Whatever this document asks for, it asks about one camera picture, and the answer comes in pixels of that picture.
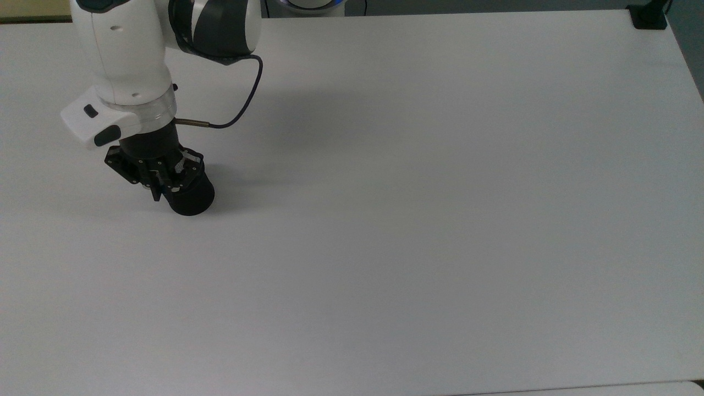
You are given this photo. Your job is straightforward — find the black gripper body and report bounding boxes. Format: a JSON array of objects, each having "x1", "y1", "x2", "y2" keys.
[{"x1": 104, "y1": 124, "x2": 205, "y2": 191}]

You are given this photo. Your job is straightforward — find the black mesh pen cup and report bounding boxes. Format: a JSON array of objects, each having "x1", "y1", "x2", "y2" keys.
[{"x1": 164, "y1": 150, "x2": 216, "y2": 217}]

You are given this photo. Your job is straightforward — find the beige table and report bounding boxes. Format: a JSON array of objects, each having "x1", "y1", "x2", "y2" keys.
[{"x1": 0, "y1": 0, "x2": 73, "y2": 23}]

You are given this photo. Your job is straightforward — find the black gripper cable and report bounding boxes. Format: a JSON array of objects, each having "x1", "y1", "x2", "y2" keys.
[{"x1": 175, "y1": 53, "x2": 264, "y2": 130}]

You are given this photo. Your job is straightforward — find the black pole clamp mount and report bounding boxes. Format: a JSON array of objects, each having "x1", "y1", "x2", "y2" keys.
[{"x1": 627, "y1": 0, "x2": 673, "y2": 30}]

